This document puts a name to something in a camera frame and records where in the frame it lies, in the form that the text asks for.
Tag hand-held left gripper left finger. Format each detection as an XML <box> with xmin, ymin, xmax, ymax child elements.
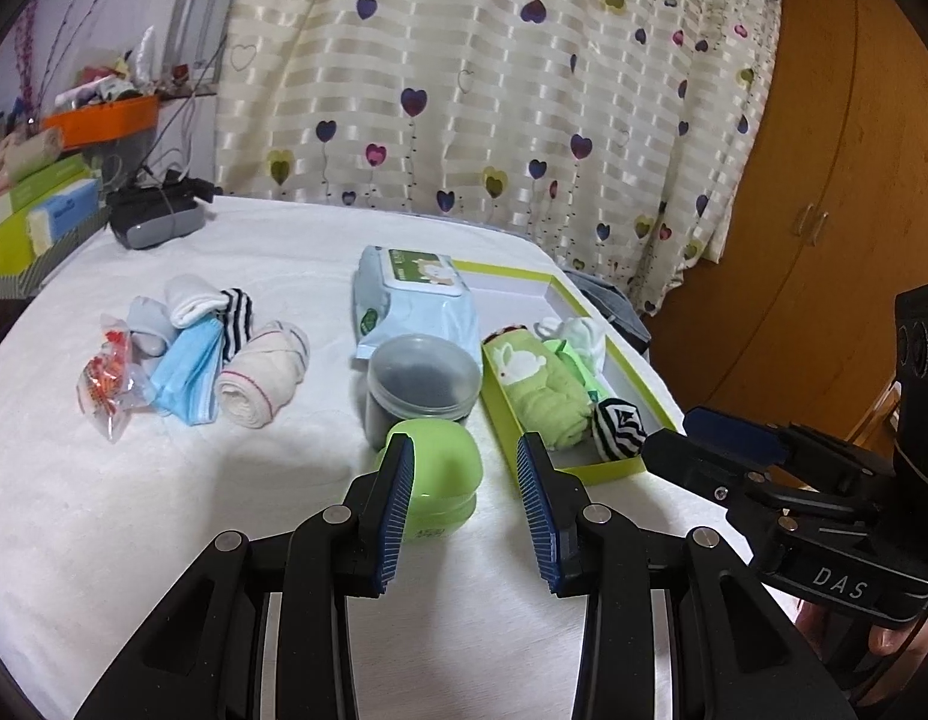
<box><xmin>74</xmin><ymin>433</ymin><xmax>416</xmax><ymax>720</ymax></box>

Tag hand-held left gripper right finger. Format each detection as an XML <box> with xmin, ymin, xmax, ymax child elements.
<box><xmin>515</xmin><ymin>433</ymin><xmax>859</xmax><ymax>720</ymax></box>

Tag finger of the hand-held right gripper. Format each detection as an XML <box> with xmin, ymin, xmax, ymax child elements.
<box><xmin>685</xmin><ymin>406</ymin><xmax>896</xmax><ymax>496</ymax></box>
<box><xmin>642</xmin><ymin>427</ymin><xmax>788</xmax><ymax>533</ymax></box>

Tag black white striped sock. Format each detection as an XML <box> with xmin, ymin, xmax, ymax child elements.
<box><xmin>590</xmin><ymin>397</ymin><xmax>649</xmax><ymax>460</ymax></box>
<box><xmin>218</xmin><ymin>287</ymin><xmax>255</xmax><ymax>372</ymax></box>

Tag green rabbit print sock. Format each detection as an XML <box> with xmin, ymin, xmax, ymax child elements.
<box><xmin>483</xmin><ymin>324</ymin><xmax>596</xmax><ymax>451</ymax></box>

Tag cream red-trimmed sock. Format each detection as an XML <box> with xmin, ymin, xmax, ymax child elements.
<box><xmin>212</xmin><ymin>321</ymin><xmax>313</xmax><ymax>432</ymax></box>

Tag yellow-green cardboard box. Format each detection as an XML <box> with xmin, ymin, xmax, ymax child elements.
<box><xmin>453</xmin><ymin>259</ymin><xmax>686</xmax><ymax>485</ymax></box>

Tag blue face mask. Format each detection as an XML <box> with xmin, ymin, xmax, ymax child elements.
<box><xmin>150</xmin><ymin>315</ymin><xmax>225</xmax><ymax>427</ymax></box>

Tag light blue sock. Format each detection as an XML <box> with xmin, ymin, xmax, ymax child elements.
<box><xmin>126</xmin><ymin>296</ymin><xmax>172</xmax><ymax>357</ymax></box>

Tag person's right hand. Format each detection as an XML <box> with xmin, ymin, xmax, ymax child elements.
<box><xmin>794</xmin><ymin>594</ymin><xmax>924</xmax><ymax>674</ymax></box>

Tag green plastic jar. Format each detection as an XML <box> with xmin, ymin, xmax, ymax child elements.
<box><xmin>374</xmin><ymin>418</ymin><xmax>485</xmax><ymax>545</ymax></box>

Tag grey translucent plastic jar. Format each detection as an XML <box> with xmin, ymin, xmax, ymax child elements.
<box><xmin>363</xmin><ymin>334</ymin><xmax>484</xmax><ymax>451</ymax></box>

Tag grey cloth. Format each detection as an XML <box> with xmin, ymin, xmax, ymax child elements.
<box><xmin>561</xmin><ymin>266</ymin><xmax>652</xmax><ymax>353</ymax></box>

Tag light blue wet wipes pack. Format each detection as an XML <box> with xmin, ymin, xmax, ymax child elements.
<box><xmin>351</xmin><ymin>244</ymin><xmax>480</xmax><ymax>368</ymax></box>

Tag wooden wardrobe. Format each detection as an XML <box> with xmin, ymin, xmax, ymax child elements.
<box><xmin>644</xmin><ymin>0</ymin><xmax>928</xmax><ymax>466</ymax></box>

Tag clear red snack packet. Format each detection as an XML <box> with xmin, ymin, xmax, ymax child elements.
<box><xmin>76</xmin><ymin>319</ymin><xmax>154</xmax><ymax>442</ymax></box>

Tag black grey headset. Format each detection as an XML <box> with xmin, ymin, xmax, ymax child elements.
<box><xmin>106</xmin><ymin>176</ymin><xmax>217</xmax><ymax>250</ymax></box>

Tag blue white carton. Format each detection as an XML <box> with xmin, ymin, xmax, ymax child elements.
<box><xmin>25</xmin><ymin>178</ymin><xmax>101</xmax><ymax>252</ymax></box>

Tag cream heart print curtain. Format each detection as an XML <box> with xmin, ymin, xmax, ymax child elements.
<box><xmin>212</xmin><ymin>0</ymin><xmax>784</xmax><ymax>316</ymax></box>

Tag green file box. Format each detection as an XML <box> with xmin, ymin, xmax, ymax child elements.
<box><xmin>0</xmin><ymin>157</ymin><xmax>97</xmax><ymax>278</ymax></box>

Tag orange storage box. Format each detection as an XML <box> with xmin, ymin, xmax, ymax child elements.
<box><xmin>42</xmin><ymin>96</ymin><xmax>161</xmax><ymax>151</ymax></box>

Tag rolled cream mat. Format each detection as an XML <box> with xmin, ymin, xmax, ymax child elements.
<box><xmin>2</xmin><ymin>127</ymin><xmax>64</xmax><ymax>181</ymax></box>

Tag pink dried flower branches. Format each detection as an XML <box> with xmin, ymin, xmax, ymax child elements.
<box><xmin>6</xmin><ymin>0</ymin><xmax>142</xmax><ymax>121</ymax></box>

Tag black cable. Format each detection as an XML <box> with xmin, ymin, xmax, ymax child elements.
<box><xmin>130</xmin><ymin>45</ymin><xmax>236</xmax><ymax>192</ymax></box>

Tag window frame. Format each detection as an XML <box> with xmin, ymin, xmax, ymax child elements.
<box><xmin>171</xmin><ymin>0</ymin><xmax>244</xmax><ymax>98</ymax></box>

